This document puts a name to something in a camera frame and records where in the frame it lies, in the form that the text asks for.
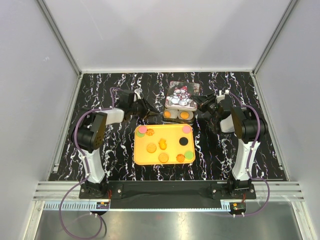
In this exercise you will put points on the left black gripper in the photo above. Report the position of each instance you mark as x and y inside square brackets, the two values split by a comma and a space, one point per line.
[146, 106]

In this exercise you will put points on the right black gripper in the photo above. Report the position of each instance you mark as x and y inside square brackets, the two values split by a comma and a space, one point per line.
[207, 97]

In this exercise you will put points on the orange swirl cookie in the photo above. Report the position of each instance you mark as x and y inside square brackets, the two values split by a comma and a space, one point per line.
[180, 158]
[167, 114]
[150, 132]

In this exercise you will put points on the round tan biscuit top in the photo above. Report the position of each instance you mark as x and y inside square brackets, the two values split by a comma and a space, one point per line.
[184, 115]

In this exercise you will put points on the round tan biscuit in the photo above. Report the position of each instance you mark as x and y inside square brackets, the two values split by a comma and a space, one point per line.
[163, 158]
[151, 148]
[184, 115]

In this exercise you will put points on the gold tin lid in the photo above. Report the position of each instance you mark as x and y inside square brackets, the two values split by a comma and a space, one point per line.
[179, 95]

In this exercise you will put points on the gold cookie tin box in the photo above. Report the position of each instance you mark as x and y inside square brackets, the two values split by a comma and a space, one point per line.
[177, 120]

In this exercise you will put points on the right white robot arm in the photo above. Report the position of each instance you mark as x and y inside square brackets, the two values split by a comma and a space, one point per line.
[248, 126]

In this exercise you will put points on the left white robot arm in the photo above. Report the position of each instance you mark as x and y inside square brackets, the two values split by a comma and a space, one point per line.
[88, 132]

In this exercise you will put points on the pink cookie left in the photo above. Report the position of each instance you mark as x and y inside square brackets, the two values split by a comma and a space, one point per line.
[142, 129]

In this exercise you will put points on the pink cookie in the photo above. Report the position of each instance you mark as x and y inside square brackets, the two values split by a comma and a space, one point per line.
[186, 129]
[142, 129]

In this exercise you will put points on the white paper cup front-left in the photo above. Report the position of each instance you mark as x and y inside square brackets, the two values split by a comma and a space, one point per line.
[174, 113]

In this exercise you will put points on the white paper cup front-right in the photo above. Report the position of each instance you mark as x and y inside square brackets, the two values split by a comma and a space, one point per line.
[191, 115]

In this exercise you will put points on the green cookie left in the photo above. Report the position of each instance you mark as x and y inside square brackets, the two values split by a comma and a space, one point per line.
[140, 135]

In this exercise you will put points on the green cookie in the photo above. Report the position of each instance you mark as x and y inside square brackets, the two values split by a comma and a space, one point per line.
[189, 155]
[140, 135]

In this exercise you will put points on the pink cookie right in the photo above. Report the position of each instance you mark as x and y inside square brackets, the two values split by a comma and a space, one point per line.
[186, 129]

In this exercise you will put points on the yellow plastic tray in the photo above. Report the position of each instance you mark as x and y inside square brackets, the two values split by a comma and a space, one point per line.
[171, 133]

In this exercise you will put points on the yellow pineapple cookie centre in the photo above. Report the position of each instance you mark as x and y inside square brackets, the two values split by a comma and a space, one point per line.
[162, 144]

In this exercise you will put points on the round tan biscuit left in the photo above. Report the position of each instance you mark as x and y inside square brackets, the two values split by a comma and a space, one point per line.
[151, 148]

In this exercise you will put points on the round tan biscuit bottom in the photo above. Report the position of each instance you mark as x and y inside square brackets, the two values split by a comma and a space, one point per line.
[163, 158]

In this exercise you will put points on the green cookie right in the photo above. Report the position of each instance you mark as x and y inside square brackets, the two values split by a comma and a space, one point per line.
[189, 155]

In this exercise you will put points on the orange swirl cookie bottom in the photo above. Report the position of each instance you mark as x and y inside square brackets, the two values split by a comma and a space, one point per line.
[180, 158]

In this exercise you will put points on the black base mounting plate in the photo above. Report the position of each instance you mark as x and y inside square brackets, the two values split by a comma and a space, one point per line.
[194, 195]

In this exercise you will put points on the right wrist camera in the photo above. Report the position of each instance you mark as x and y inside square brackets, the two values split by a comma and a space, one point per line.
[221, 95]

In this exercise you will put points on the aluminium frame rail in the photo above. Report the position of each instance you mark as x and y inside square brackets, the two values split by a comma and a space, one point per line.
[64, 195]

